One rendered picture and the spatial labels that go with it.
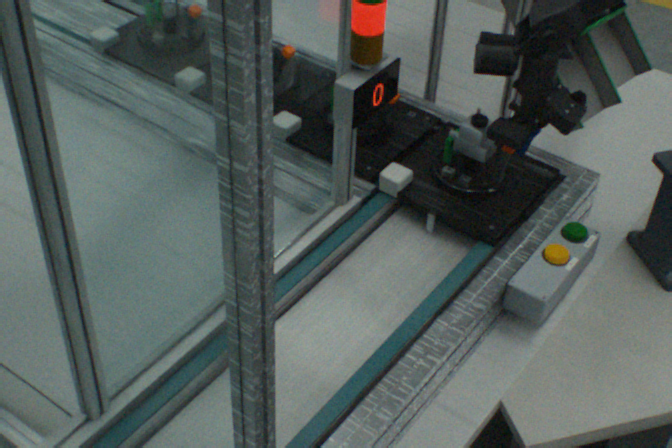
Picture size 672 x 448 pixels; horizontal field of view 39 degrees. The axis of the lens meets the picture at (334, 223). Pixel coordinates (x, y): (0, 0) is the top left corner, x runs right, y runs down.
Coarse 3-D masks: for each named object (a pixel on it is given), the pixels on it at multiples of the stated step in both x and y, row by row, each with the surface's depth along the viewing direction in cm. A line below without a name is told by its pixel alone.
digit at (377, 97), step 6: (378, 78) 144; (384, 78) 146; (372, 84) 143; (378, 84) 145; (384, 84) 147; (372, 90) 144; (378, 90) 146; (384, 90) 147; (372, 96) 145; (378, 96) 147; (384, 96) 148; (372, 102) 146; (378, 102) 148; (384, 102) 149; (372, 108) 147
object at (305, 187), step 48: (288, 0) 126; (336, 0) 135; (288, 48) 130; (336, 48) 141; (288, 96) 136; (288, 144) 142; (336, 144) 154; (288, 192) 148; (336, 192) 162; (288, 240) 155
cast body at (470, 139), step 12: (468, 120) 162; (480, 120) 161; (456, 132) 166; (468, 132) 161; (480, 132) 160; (456, 144) 165; (468, 144) 163; (480, 144) 161; (492, 144) 163; (480, 156) 163
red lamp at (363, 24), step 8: (352, 0) 137; (352, 8) 137; (360, 8) 136; (368, 8) 135; (376, 8) 135; (384, 8) 137; (352, 16) 138; (360, 16) 137; (368, 16) 136; (376, 16) 136; (384, 16) 138; (352, 24) 139; (360, 24) 137; (368, 24) 137; (376, 24) 137; (384, 24) 139; (360, 32) 138; (368, 32) 138; (376, 32) 138
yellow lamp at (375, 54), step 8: (352, 32) 140; (384, 32) 140; (352, 40) 140; (360, 40) 139; (368, 40) 139; (376, 40) 139; (352, 48) 141; (360, 48) 140; (368, 48) 140; (376, 48) 140; (352, 56) 142; (360, 56) 141; (368, 56) 141; (376, 56) 141; (368, 64) 141
